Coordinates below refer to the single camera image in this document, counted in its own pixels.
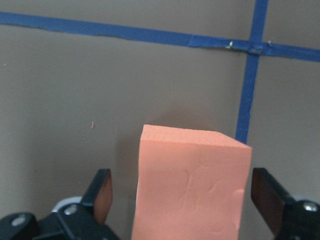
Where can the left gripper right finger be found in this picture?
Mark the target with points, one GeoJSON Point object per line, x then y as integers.
{"type": "Point", "coordinates": [270, 199]}

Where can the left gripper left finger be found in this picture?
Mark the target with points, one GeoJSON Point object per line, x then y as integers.
{"type": "Point", "coordinates": [99, 196]}

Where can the orange foam block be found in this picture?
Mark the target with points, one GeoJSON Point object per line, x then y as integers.
{"type": "Point", "coordinates": [191, 185]}

